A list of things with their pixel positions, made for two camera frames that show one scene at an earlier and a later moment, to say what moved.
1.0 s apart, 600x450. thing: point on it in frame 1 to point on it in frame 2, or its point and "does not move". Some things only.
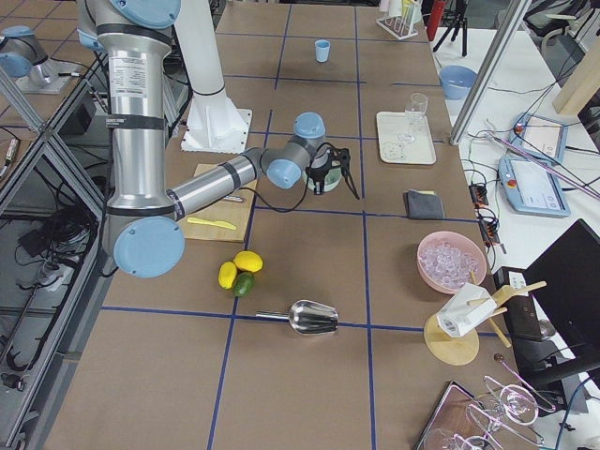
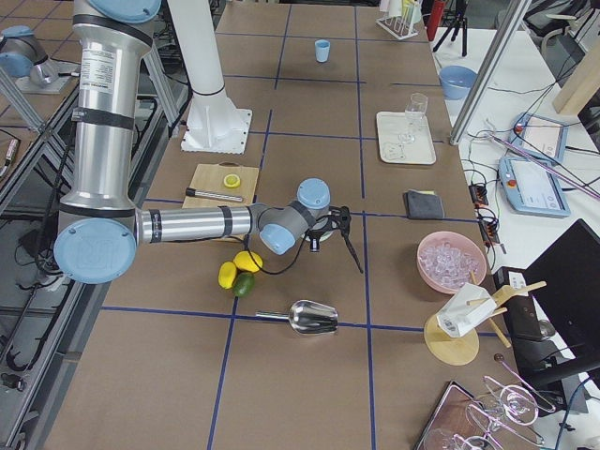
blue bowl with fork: (457, 82) does not move
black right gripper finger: (347, 175) to (352, 251)
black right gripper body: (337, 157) to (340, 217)
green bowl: (332, 179) to (320, 224)
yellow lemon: (248, 260) does not move
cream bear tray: (404, 142) does not move
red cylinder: (434, 18) does not move
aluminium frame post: (491, 71) does not move
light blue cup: (322, 50) does not move
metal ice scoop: (307, 317) does not move
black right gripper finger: (319, 187) to (314, 244)
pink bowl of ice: (447, 260) does not move
